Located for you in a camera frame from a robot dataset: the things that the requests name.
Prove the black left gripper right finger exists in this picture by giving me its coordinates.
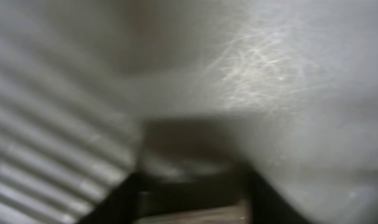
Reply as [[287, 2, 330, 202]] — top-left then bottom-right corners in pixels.
[[246, 170, 312, 224]]

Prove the dark grey plastic basket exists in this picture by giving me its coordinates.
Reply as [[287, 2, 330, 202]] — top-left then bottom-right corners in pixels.
[[0, 1, 378, 223]]

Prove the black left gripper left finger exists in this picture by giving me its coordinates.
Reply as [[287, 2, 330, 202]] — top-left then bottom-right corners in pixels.
[[77, 173, 141, 224]]

